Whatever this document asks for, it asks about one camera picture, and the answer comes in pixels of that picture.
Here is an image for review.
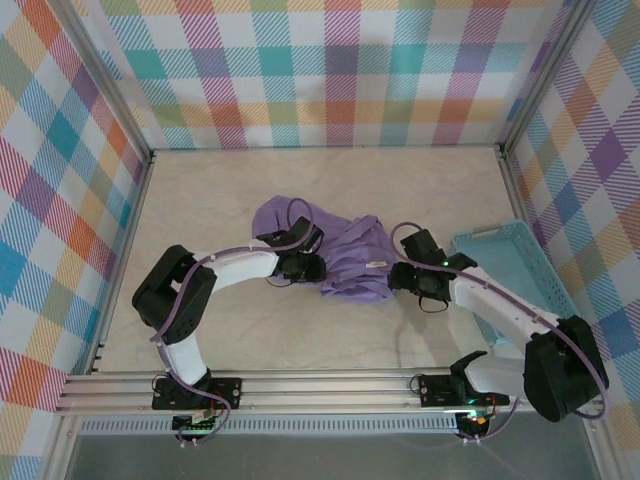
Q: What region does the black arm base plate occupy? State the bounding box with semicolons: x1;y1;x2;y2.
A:
151;375;244;411
417;372;511;409

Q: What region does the slanted aluminium frame post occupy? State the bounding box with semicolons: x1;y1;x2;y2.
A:
497;0;601;156
47;0;156;166

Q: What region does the aluminium wall base strip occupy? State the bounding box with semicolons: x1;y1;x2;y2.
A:
149;144;504;152

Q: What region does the aluminium frame leg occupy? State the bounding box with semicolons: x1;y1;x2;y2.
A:
39;414;81;480
579;409;621;480

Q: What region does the aluminium table side rail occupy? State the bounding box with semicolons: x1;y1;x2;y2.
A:
497;144;539;241
84;149;157;376

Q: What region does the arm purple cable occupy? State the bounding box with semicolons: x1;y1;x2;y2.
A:
389;222;612;444
152;197;324;449

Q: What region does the right gripper thin black wire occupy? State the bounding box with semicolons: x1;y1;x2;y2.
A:
417;292;452;315

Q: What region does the purple t-shirt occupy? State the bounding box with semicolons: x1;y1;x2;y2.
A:
249;195;396;307

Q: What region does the light blue plastic basket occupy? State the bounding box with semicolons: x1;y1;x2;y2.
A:
449;220;576;351

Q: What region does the small circuit board orange connector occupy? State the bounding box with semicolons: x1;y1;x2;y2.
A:
458;407;494;432

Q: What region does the grey slotted cable duct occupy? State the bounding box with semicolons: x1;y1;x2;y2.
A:
79;418;461;435

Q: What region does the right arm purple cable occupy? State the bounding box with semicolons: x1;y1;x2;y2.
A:
389;222;612;444

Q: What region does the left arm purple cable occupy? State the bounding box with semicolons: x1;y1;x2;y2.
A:
152;197;324;449

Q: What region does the green circuit board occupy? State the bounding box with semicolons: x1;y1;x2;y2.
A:
172;413;221;435

